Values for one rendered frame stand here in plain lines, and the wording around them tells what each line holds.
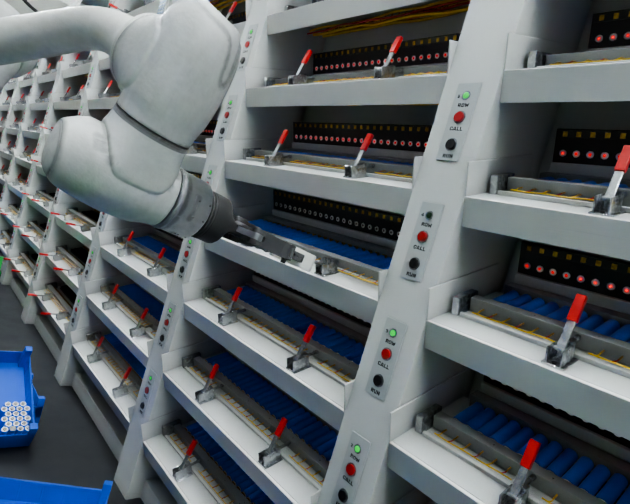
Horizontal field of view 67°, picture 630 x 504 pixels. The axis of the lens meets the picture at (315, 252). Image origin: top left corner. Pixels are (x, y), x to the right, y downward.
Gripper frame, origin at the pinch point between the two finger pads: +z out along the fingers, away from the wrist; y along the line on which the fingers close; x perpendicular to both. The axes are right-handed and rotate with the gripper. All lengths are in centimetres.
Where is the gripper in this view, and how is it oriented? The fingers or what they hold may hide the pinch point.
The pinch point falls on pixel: (293, 255)
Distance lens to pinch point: 83.8
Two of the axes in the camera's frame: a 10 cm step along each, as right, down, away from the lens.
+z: 6.6, 3.3, 6.7
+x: 3.9, -9.2, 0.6
